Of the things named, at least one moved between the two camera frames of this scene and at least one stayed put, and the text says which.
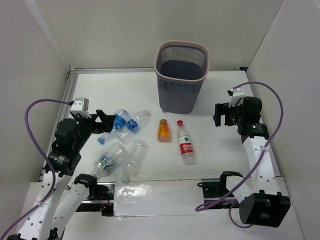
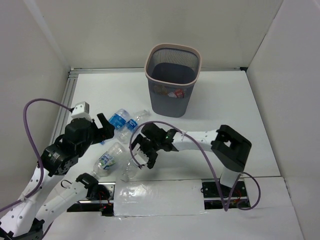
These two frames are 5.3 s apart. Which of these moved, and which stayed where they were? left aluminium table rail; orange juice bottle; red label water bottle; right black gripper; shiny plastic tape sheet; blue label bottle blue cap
Moved: red label water bottle; orange juice bottle; right black gripper
Stayed: left aluminium table rail; blue label bottle blue cap; shiny plastic tape sheet
